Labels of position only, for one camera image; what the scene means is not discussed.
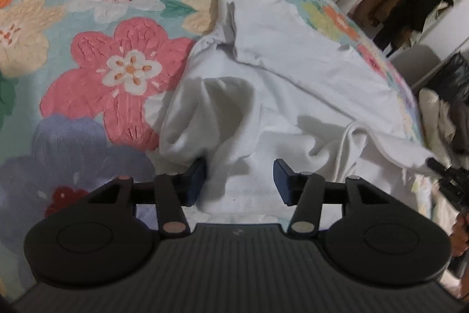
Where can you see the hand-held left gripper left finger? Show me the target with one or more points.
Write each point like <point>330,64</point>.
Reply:
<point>196,183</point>

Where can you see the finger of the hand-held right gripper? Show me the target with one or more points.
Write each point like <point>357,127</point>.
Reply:
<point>449,177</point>

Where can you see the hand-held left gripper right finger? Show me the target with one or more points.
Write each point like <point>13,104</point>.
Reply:
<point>284,183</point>

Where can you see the white long-sleeve shirt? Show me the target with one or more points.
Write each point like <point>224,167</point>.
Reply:
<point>278,96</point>

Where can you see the cream clothes pile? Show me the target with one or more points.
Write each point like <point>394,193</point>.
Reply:
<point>434,122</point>

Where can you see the person's right hand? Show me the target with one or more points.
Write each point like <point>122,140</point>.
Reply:
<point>461,234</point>

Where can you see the brown garment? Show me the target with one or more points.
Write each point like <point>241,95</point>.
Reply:
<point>462,129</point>

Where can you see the black plastic bag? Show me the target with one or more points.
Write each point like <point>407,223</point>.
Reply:
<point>450,78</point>

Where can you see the white pole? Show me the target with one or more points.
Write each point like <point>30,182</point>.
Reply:
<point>436,71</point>

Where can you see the floral quilt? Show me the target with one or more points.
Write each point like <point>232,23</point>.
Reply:
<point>110,78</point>

